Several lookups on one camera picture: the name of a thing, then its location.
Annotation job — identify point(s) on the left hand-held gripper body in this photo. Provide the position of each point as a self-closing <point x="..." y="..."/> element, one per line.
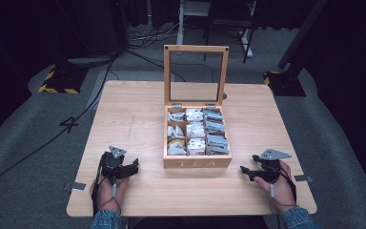
<point x="112" y="162"/>

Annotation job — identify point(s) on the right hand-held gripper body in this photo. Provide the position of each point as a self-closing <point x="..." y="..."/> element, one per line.
<point x="270" y="165"/>

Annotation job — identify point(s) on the wooden tea box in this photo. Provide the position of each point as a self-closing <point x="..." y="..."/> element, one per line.
<point x="197" y="163"/>

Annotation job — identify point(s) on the person's right hand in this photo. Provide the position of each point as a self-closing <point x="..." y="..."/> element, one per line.
<point x="281" y="191"/>

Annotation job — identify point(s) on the person's left hand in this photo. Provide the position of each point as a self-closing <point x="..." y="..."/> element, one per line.
<point x="108" y="194"/>

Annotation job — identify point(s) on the grey tape piece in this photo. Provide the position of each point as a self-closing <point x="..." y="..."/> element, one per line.
<point x="78" y="186"/>
<point x="303" y="178"/>

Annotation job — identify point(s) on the yellow and white tea bags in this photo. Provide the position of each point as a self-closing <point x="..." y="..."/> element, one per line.
<point x="175" y="148"/>

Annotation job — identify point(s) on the row of grey tea packets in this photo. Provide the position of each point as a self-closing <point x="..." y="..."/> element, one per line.
<point x="216" y="132"/>

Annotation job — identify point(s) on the white pyramid tea bags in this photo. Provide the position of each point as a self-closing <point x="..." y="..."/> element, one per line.
<point x="175" y="116"/>
<point x="175" y="131"/>

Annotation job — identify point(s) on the white tea packets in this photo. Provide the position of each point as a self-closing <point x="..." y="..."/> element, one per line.
<point x="194" y="114"/>
<point x="195" y="130"/>
<point x="196" y="146"/>

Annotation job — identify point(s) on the black yellow striped stand base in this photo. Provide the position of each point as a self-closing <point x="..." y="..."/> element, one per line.
<point x="286" y="84"/>
<point x="62" y="82"/>

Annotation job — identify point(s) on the dark slanted stand pole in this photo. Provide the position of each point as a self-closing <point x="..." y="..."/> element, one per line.
<point x="301" y="31"/>

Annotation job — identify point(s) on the white desk leg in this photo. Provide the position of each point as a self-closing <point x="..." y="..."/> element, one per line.
<point x="184" y="19"/>

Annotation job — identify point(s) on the black metal stand frame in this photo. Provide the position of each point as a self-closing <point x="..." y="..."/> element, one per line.
<point x="232" y="22"/>

